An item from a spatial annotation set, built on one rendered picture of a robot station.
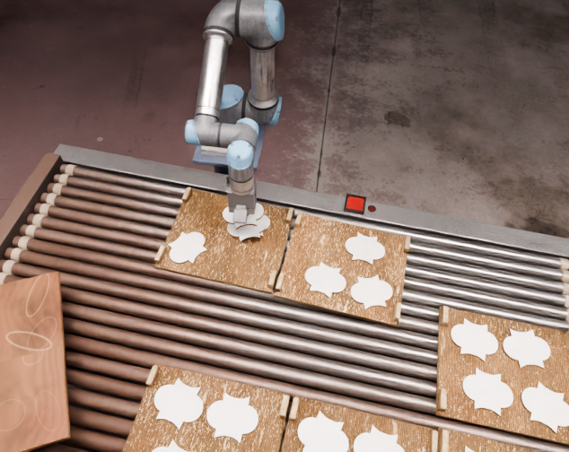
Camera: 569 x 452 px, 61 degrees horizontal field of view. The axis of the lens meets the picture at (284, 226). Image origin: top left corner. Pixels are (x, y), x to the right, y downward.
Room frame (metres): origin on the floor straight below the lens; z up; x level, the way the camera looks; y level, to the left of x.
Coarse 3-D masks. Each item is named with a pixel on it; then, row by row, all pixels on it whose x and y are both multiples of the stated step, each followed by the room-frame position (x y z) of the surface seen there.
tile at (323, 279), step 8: (320, 264) 0.84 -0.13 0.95; (312, 272) 0.81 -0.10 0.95; (320, 272) 0.81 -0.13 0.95; (328, 272) 0.81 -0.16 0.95; (336, 272) 0.81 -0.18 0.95; (312, 280) 0.78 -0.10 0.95; (320, 280) 0.78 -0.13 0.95; (328, 280) 0.78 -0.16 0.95; (336, 280) 0.78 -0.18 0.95; (344, 280) 0.78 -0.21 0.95; (312, 288) 0.75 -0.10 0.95; (320, 288) 0.75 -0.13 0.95; (328, 288) 0.75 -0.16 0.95; (336, 288) 0.75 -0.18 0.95; (344, 288) 0.75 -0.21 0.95; (328, 296) 0.72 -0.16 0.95
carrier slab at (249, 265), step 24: (192, 192) 1.12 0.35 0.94; (192, 216) 1.01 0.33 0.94; (216, 216) 1.02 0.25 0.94; (168, 240) 0.90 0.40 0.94; (216, 240) 0.92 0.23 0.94; (240, 240) 0.92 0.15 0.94; (264, 240) 0.93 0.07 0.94; (168, 264) 0.81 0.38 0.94; (216, 264) 0.82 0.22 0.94; (240, 264) 0.83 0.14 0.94; (264, 264) 0.83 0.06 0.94; (264, 288) 0.74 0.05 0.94
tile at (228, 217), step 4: (256, 204) 1.00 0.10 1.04; (260, 204) 1.00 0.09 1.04; (228, 208) 0.98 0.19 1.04; (256, 208) 0.99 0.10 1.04; (260, 208) 0.99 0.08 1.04; (224, 212) 0.96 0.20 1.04; (228, 212) 0.96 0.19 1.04; (256, 212) 0.97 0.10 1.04; (260, 212) 0.97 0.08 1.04; (224, 216) 0.94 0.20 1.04; (228, 216) 0.94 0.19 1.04; (232, 216) 0.95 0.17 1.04; (248, 216) 0.95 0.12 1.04; (252, 216) 0.95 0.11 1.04; (256, 216) 0.95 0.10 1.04; (260, 216) 0.95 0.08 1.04; (224, 220) 0.93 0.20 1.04; (228, 220) 0.93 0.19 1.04; (232, 220) 0.93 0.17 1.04; (248, 220) 0.94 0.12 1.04; (252, 220) 0.94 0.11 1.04; (256, 220) 0.94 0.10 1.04; (236, 224) 0.91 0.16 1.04; (240, 224) 0.91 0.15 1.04; (244, 224) 0.92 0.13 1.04; (248, 224) 0.92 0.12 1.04; (252, 224) 0.92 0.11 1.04; (256, 224) 0.92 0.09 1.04; (236, 228) 0.90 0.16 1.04
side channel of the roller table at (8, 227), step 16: (48, 160) 1.23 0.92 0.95; (32, 176) 1.15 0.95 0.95; (48, 176) 1.16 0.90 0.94; (32, 192) 1.07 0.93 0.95; (16, 208) 0.99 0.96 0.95; (32, 208) 1.02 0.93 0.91; (0, 224) 0.92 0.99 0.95; (16, 224) 0.93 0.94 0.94; (0, 240) 0.85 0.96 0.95; (0, 256) 0.81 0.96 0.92; (0, 272) 0.77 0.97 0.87
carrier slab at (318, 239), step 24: (312, 216) 1.05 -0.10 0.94; (312, 240) 0.94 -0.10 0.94; (336, 240) 0.95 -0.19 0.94; (384, 240) 0.96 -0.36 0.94; (288, 264) 0.84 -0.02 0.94; (312, 264) 0.84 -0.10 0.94; (336, 264) 0.85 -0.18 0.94; (360, 264) 0.86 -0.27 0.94; (384, 264) 0.86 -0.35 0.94; (288, 288) 0.75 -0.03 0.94; (360, 312) 0.67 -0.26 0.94; (384, 312) 0.68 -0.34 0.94
